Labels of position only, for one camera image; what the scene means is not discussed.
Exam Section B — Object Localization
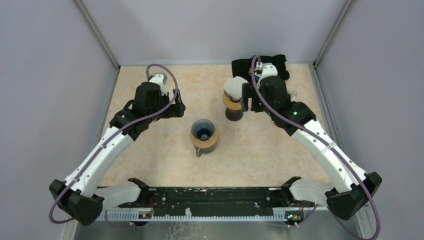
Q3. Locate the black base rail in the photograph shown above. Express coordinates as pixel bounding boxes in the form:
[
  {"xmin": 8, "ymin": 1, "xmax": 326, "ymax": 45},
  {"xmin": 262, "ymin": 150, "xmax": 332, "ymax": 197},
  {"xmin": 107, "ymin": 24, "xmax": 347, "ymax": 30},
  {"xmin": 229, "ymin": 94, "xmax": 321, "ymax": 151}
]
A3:
[{"xmin": 119, "ymin": 187, "xmax": 314, "ymax": 222}]

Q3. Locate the clear glass carafe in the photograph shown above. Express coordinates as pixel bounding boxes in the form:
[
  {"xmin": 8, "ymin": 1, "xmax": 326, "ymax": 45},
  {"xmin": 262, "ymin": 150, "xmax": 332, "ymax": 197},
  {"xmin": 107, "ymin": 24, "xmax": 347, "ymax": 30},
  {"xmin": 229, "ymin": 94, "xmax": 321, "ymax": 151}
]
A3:
[{"xmin": 194, "ymin": 145, "xmax": 216, "ymax": 157}]

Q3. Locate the orange coffee filter pack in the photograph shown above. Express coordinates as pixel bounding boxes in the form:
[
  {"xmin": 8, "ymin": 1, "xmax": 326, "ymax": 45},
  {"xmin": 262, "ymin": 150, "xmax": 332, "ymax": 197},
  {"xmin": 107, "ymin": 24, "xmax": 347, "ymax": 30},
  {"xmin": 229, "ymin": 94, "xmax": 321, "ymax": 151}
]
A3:
[{"xmin": 288, "ymin": 89, "xmax": 297, "ymax": 102}]

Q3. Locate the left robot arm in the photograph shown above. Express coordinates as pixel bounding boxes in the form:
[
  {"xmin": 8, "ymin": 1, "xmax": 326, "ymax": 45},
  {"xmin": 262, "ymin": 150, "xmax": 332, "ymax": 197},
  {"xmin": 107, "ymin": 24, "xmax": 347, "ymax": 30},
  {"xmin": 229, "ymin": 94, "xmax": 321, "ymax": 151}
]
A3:
[{"xmin": 49, "ymin": 82, "xmax": 186, "ymax": 226}]

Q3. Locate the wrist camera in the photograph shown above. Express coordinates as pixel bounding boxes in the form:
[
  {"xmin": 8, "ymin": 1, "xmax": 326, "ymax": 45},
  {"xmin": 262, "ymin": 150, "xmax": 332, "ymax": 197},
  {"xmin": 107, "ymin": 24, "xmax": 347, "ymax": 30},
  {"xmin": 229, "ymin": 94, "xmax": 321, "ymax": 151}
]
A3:
[
  {"xmin": 148, "ymin": 73, "xmax": 169, "ymax": 96},
  {"xmin": 257, "ymin": 63, "xmax": 278, "ymax": 88}
]

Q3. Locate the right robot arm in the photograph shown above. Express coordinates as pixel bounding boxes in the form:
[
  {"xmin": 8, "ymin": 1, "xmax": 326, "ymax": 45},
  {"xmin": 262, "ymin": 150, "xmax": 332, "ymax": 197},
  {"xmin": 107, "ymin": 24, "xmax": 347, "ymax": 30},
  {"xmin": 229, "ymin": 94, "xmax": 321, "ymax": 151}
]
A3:
[{"xmin": 241, "ymin": 76, "xmax": 383, "ymax": 221}]

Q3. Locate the black printed cloth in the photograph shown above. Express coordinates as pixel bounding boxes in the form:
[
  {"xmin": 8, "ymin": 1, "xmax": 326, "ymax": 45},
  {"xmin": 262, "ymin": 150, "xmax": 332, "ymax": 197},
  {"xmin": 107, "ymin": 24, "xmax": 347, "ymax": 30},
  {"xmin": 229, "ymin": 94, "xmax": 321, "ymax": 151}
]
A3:
[{"xmin": 231, "ymin": 54, "xmax": 290, "ymax": 83}]

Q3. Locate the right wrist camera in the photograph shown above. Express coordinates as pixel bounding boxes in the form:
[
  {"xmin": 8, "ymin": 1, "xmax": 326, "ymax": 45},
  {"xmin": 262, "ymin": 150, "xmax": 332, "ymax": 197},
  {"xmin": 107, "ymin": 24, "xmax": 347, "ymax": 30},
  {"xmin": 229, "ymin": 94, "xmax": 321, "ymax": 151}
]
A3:
[{"xmin": 257, "ymin": 63, "xmax": 278, "ymax": 88}]

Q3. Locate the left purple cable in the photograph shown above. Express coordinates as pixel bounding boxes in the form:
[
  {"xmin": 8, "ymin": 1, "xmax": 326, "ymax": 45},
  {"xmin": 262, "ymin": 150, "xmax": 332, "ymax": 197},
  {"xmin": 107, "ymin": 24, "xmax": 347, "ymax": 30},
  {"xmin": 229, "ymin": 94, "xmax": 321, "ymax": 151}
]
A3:
[{"xmin": 48, "ymin": 63, "xmax": 180, "ymax": 231}]

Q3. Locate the blue glass dripper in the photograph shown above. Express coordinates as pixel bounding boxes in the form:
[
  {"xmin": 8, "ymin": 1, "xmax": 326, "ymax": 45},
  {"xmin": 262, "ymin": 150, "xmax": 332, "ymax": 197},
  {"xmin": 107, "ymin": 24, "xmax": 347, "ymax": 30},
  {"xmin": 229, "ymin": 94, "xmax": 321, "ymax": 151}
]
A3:
[{"xmin": 191, "ymin": 119, "xmax": 216, "ymax": 141}]

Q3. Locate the purple cable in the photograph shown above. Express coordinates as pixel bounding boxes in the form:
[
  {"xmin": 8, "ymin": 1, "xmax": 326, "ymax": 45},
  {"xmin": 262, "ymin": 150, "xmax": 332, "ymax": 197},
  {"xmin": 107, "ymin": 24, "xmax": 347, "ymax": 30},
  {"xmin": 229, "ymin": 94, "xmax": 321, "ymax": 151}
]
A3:
[
  {"xmin": 250, "ymin": 54, "xmax": 382, "ymax": 240},
  {"xmin": 48, "ymin": 63, "xmax": 180, "ymax": 231}
]

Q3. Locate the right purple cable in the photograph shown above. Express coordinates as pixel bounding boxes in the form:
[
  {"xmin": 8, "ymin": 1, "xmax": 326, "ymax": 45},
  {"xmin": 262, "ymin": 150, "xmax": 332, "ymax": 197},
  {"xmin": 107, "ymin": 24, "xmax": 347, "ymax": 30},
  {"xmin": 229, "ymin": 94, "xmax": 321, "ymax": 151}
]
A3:
[{"xmin": 250, "ymin": 54, "xmax": 382, "ymax": 240}]

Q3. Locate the wooden dripper holder ring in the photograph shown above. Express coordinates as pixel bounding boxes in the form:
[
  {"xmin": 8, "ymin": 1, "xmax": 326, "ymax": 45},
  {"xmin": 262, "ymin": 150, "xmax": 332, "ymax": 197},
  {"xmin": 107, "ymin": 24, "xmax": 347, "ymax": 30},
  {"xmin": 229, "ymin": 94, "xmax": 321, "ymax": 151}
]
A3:
[{"xmin": 221, "ymin": 93, "xmax": 244, "ymax": 112}]

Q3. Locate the white paper coffee filter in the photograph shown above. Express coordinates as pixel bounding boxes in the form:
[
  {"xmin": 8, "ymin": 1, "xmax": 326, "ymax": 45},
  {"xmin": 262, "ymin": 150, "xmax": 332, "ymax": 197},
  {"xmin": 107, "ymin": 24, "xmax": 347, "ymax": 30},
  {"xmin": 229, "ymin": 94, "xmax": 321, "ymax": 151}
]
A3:
[{"xmin": 223, "ymin": 76, "xmax": 249, "ymax": 99}]

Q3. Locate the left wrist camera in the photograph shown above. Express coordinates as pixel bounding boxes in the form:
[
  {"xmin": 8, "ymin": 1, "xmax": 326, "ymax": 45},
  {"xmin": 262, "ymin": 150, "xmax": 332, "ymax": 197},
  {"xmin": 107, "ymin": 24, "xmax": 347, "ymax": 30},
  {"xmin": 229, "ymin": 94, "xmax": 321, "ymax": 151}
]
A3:
[{"xmin": 148, "ymin": 73, "xmax": 169, "ymax": 96}]

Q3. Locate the clear ribbed glass dripper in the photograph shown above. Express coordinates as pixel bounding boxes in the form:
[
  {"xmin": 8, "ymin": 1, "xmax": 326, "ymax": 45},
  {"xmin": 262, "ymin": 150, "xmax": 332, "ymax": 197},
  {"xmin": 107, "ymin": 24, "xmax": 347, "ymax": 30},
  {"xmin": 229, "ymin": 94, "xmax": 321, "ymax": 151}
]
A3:
[{"xmin": 226, "ymin": 95, "xmax": 241, "ymax": 103}]

